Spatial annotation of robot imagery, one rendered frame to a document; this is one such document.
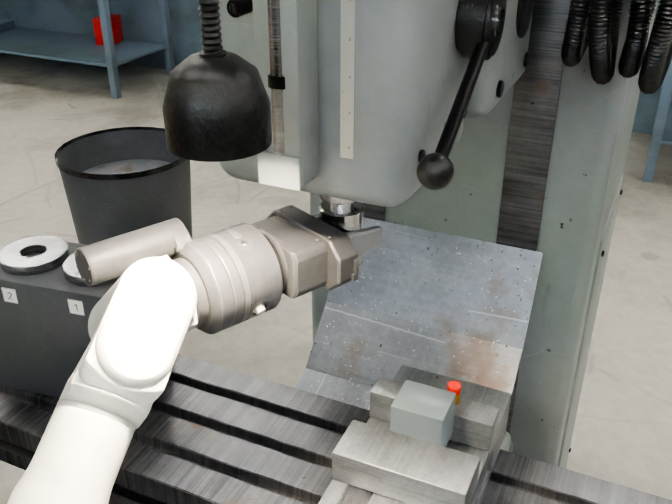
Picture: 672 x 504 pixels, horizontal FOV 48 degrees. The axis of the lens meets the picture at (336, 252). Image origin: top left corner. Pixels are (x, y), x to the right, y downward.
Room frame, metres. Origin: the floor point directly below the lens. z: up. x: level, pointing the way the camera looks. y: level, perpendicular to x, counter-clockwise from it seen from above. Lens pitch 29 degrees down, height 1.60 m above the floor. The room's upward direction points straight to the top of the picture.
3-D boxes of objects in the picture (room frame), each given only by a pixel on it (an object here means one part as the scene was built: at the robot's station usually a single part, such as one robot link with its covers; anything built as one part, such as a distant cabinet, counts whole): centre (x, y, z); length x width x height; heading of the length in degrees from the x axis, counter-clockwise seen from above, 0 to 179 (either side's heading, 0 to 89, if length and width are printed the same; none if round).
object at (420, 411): (0.66, -0.10, 1.02); 0.06 x 0.05 x 0.06; 66
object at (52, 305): (0.89, 0.36, 1.01); 0.22 x 0.12 x 0.20; 73
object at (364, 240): (0.68, -0.03, 1.24); 0.06 x 0.02 x 0.03; 130
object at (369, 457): (0.61, -0.08, 1.00); 0.15 x 0.06 x 0.04; 66
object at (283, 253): (0.64, 0.06, 1.23); 0.13 x 0.12 x 0.10; 40
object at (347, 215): (0.70, -0.01, 1.26); 0.05 x 0.05 x 0.01
